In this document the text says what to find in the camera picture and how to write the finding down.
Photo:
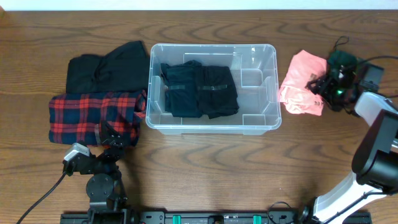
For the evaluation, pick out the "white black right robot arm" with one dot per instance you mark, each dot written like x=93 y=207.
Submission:
x=374 y=166

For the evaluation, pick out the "black folded shirt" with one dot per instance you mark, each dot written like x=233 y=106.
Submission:
x=126 y=68

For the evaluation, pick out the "dark green garment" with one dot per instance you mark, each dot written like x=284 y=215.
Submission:
x=340 y=61

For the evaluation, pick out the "pink t-shirt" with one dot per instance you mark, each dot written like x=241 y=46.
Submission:
x=304 y=67

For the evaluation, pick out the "black garment with tape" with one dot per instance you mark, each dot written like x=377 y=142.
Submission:
x=216 y=92

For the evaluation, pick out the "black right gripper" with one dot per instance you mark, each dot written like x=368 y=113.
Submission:
x=321 y=85

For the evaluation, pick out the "red navy plaid shirt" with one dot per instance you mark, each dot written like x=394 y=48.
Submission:
x=78 y=117

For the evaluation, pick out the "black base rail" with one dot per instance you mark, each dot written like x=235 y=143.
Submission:
x=182 y=218

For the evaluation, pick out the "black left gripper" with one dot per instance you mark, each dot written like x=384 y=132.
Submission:
x=117 y=146

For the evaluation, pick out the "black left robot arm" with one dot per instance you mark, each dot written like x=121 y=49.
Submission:
x=105 y=188

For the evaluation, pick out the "clear plastic storage container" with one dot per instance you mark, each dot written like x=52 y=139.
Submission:
x=254 y=71

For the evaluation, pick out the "dark navy garment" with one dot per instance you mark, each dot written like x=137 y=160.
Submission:
x=180 y=96

